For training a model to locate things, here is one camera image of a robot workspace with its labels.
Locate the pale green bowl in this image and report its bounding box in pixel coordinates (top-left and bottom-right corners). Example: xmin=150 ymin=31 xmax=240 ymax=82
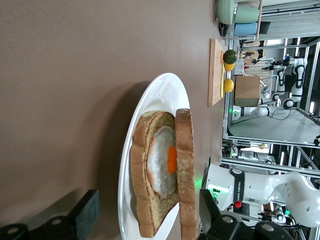
xmin=215 ymin=0 xmax=236 ymax=26

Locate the wooden cutting board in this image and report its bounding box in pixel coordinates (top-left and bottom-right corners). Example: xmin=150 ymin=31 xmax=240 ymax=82
xmin=207 ymin=37 xmax=225 ymax=108

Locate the white round plate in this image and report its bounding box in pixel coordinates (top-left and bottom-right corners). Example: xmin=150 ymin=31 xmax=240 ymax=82
xmin=117 ymin=72 xmax=201 ymax=240

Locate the aluminium cage frame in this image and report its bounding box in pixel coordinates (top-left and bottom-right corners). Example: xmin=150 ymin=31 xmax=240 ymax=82
xmin=222 ymin=37 xmax=320 ymax=176

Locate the yellow plastic fork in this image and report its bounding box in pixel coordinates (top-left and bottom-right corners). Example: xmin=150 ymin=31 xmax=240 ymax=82
xmin=219 ymin=62 xmax=225 ymax=99

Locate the pale green cup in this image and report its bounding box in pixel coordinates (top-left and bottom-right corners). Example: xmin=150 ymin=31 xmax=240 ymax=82
xmin=234 ymin=4 xmax=260 ymax=24

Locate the plain toast bread slice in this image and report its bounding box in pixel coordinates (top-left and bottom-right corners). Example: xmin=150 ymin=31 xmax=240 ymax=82
xmin=174 ymin=108 xmax=199 ymax=240

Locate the wooden box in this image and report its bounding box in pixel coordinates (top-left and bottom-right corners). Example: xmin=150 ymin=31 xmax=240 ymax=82
xmin=234 ymin=75 xmax=261 ymax=107

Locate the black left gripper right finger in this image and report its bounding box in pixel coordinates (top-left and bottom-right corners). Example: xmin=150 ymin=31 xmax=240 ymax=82
xmin=198 ymin=189 xmax=256 ymax=240

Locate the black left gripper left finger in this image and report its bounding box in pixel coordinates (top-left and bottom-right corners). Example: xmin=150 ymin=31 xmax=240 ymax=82
xmin=27 ymin=189 xmax=100 ymax=240

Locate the dark green avocado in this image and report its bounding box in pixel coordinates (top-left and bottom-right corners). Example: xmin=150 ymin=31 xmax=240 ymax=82
xmin=222 ymin=49 xmax=238 ymax=65

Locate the blue cup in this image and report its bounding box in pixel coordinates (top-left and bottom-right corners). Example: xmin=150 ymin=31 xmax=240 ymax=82
xmin=233 ymin=22 xmax=258 ymax=37

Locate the white wire cup rack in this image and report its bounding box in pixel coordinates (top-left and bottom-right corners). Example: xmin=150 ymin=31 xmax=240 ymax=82
xmin=226 ymin=0 xmax=264 ymax=42

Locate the fried egg toy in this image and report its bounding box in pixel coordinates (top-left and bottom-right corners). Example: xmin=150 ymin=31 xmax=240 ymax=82
xmin=146 ymin=125 xmax=179 ymax=199

